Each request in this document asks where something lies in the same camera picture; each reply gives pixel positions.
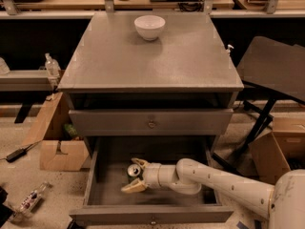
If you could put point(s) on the cardboard box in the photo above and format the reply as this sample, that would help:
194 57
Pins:
58 152
281 150

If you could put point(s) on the closed grey middle drawer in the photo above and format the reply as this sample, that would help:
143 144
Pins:
148 122

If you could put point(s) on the green chip bag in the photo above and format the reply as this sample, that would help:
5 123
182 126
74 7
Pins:
70 132

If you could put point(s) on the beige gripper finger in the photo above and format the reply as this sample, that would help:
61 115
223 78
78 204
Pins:
141 162
135 186

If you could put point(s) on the green soda can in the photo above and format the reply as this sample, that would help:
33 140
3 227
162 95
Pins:
134 172

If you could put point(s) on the open grey bottom drawer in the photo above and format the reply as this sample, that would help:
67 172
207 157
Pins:
106 204

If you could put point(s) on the black power adapter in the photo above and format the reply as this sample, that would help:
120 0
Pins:
15 155

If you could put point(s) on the cardboard box on left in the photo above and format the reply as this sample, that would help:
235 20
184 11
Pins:
58 152

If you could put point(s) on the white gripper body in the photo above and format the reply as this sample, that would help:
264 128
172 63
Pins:
152 175

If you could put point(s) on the cardboard box on right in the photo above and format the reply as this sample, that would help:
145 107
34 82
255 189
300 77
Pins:
281 150

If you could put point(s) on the small white pump bottle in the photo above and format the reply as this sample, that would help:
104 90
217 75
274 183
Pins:
229 49

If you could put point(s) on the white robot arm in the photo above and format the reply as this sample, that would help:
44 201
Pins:
282 204

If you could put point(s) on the white ceramic bowl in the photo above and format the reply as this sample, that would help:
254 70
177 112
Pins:
149 27

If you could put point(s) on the clear plastic bottle on floor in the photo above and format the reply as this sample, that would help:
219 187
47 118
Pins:
24 210

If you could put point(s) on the clear plastic bottle on shelf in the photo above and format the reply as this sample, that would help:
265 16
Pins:
52 66

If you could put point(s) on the grey wooden cabinet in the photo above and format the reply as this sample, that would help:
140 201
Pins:
185 68

